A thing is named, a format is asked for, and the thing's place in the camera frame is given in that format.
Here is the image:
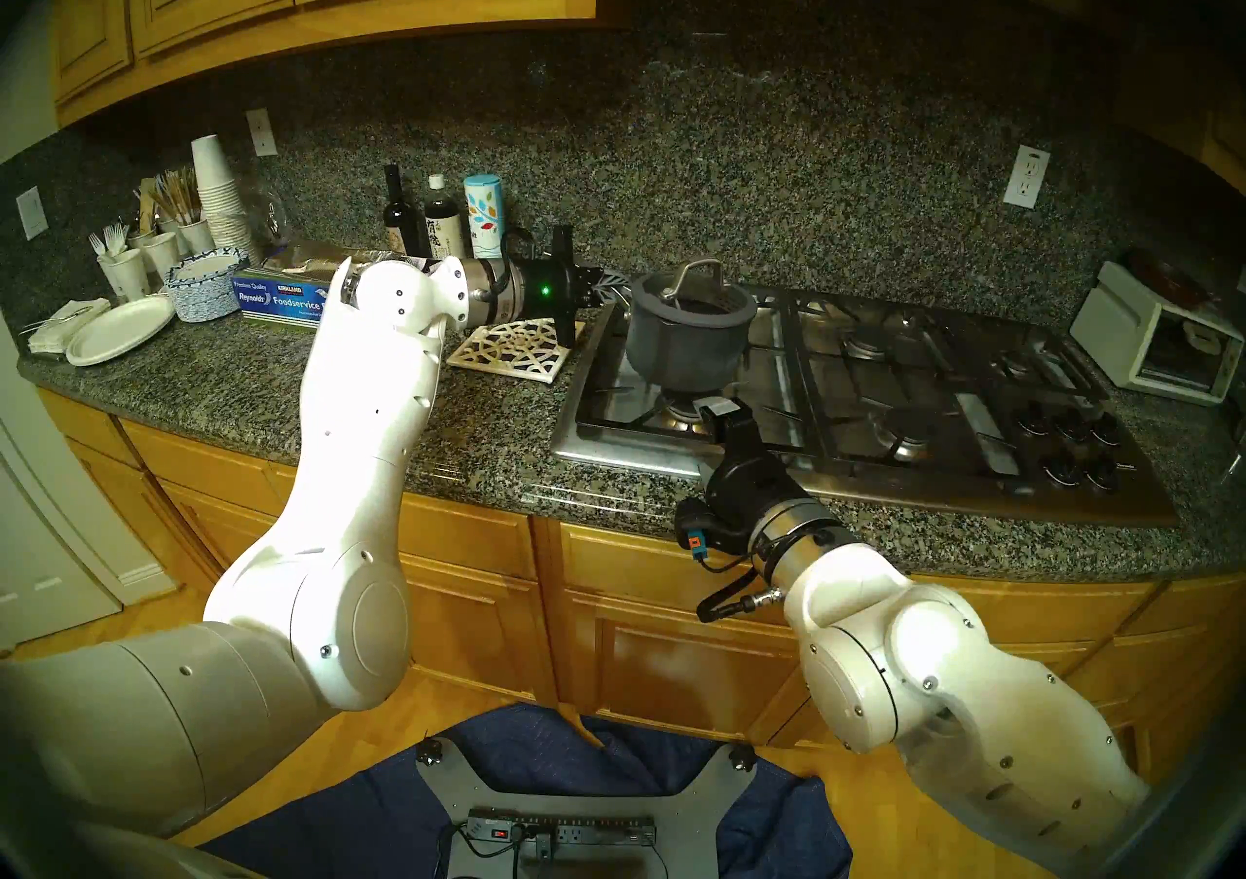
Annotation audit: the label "pot lid with handle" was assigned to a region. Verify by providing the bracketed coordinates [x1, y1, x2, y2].
[631, 259, 759, 330]

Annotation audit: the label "stack of white paper cups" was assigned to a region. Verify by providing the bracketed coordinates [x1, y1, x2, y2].
[191, 134, 257, 255]

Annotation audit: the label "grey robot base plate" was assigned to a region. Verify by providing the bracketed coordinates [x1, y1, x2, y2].
[417, 739, 758, 879]

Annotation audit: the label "light blue leaf-print canister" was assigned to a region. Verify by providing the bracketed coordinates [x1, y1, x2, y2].
[463, 173, 508, 261]

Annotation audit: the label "blue aluminium foil box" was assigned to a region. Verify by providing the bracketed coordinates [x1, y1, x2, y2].
[232, 266, 338, 329]

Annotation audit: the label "bundle of wooden sticks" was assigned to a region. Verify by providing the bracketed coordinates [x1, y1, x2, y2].
[151, 168, 203, 226]

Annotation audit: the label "white paper plate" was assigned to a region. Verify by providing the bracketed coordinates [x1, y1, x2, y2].
[65, 293, 177, 368]

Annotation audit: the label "stack of blue patterned bowls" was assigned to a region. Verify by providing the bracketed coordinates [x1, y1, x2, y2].
[165, 249, 253, 323]

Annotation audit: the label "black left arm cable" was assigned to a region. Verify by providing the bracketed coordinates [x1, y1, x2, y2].
[475, 227, 536, 328]

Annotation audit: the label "wooden lower cabinets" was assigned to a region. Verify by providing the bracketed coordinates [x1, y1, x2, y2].
[39, 385, 1246, 761]

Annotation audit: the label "dark wine bottle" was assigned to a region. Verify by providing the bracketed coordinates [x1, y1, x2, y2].
[383, 164, 415, 257]

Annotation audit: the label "stack of white napkins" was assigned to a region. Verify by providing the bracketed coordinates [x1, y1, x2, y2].
[27, 298, 113, 354]

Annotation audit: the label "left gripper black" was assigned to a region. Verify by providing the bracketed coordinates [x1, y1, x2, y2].
[511, 225, 636, 351]

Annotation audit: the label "dark sauce bottle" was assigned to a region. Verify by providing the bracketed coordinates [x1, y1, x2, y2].
[425, 174, 469, 261]

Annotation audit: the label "dark grey saucepan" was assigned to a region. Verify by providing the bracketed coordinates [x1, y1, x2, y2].
[584, 269, 759, 394]

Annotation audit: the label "stainless steel gas cooktop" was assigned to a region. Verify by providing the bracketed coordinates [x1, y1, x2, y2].
[551, 274, 1179, 528]

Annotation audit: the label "clear plastic bag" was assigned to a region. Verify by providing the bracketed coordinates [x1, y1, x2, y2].
[243, 186, 293, 250]

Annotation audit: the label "crumpled aluminium foil sheet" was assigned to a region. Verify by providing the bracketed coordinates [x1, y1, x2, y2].
[263, 239, 410, 276]

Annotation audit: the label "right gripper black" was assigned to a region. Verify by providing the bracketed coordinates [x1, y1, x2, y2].
[697, 385, 811, 549]

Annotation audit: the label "dark blue blanket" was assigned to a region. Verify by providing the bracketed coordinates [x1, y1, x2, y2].
[200, 702, 853, 879]

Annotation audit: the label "black wrist camera orange connector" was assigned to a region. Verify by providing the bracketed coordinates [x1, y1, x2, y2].
[675, 491, 751, 565]

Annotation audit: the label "white lattice trivet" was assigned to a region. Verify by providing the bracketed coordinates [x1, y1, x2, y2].
[446, 317, 585, 385]

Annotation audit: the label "white toaster oven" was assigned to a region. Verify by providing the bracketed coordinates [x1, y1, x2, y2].
[1069, 261, 1246, 407]

